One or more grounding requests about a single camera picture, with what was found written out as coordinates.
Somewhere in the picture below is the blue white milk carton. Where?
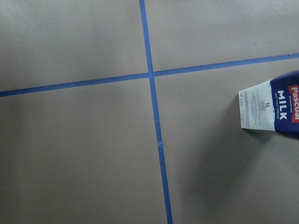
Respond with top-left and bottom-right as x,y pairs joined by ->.
238,70 -> 299,139

